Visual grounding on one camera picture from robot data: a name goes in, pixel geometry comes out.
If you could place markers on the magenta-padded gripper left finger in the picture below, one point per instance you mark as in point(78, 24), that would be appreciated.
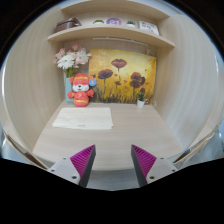
point(74, 171)

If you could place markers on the small potted plant white pot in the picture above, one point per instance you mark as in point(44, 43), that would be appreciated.
point(140, 102)

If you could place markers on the yellow poppy painting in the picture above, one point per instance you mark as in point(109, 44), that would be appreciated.
point(126, 66)

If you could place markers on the pale blue vase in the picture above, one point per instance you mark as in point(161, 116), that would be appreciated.
point(68, 88)

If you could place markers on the red plush mouse toy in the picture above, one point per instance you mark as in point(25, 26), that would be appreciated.
point(81, 93)

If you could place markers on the cream towel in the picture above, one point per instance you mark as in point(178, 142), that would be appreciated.
point(83, 118)

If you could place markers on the pink and white flower bouquet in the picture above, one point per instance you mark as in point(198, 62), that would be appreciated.
point(68, 61)

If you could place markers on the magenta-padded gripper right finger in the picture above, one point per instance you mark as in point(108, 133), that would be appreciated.
point(151, 170)

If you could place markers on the white light bar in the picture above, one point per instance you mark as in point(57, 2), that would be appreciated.
point(120, 41)

